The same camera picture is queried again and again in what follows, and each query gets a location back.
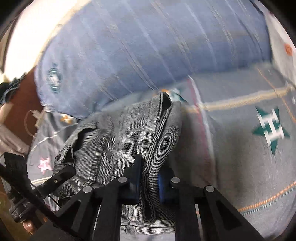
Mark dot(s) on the brown wooden headboard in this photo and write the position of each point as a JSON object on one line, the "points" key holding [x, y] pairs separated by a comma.
{"points": [[20, 119]]}

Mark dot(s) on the blue plaid pillow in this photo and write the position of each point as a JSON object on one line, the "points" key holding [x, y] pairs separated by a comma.
{"points": [[110, 49]]}

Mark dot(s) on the grey star-pattern bedsheet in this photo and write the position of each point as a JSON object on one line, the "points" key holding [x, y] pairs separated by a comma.
{"points": [[238, 133]]}

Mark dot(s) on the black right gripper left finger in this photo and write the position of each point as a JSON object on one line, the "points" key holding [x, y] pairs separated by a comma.
{"points": [[95, 213]]}

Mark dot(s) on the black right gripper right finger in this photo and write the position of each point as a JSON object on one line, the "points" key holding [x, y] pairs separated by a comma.
{"points": [[202, 213]]}

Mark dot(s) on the white paper shopping bag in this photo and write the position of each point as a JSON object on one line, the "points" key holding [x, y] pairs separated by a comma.
{"points": [[283, 50]]}

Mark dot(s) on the white charger with cable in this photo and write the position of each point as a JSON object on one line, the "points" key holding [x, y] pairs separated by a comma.
{"points": [[39, 116]]}

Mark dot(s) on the grey denim pants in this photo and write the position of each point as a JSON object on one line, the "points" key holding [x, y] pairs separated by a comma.
{"points": [[106, 143]]}

